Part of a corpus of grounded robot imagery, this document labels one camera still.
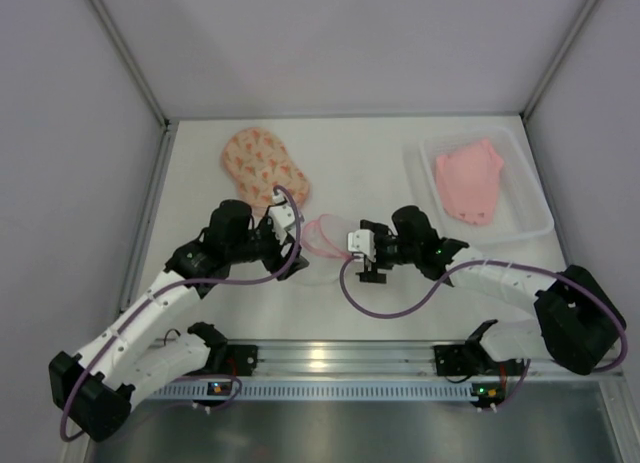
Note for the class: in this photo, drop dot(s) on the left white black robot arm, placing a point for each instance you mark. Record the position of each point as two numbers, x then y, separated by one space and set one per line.
98 386

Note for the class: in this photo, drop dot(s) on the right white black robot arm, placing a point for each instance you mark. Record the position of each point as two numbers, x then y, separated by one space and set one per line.
570 319

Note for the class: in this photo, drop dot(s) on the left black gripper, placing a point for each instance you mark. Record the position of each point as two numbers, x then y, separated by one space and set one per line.
276 253

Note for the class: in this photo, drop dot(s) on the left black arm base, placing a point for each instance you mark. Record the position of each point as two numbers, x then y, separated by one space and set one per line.
231 359

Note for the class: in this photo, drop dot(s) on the slotted grey cable duct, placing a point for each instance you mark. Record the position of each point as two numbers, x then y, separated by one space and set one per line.
330 391

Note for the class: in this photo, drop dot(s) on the floral orange bra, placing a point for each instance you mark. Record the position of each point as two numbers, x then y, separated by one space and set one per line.
257 160

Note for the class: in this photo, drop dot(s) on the white mesh laundry bag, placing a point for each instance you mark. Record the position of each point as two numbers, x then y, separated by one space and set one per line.
324 245

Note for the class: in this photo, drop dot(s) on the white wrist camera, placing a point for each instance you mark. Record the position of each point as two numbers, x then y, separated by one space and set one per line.
283 217
361 243

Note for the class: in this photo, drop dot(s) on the clear plastic bin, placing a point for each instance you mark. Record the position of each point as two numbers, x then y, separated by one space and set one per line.
522 212

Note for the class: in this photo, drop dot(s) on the pink cloth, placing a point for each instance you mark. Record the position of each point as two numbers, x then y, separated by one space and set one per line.
468 182

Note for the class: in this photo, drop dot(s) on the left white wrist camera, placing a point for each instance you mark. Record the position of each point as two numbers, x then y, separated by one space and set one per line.
283 217

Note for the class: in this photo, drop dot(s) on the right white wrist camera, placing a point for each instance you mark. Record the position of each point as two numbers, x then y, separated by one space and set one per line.
361 243

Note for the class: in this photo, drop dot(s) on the aluminium front rail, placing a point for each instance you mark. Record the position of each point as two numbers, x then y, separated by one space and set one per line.
298 360

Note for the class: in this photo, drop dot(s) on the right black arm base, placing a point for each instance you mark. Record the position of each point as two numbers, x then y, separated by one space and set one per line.
469 359

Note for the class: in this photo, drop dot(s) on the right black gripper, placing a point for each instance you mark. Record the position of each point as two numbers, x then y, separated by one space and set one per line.
370 268

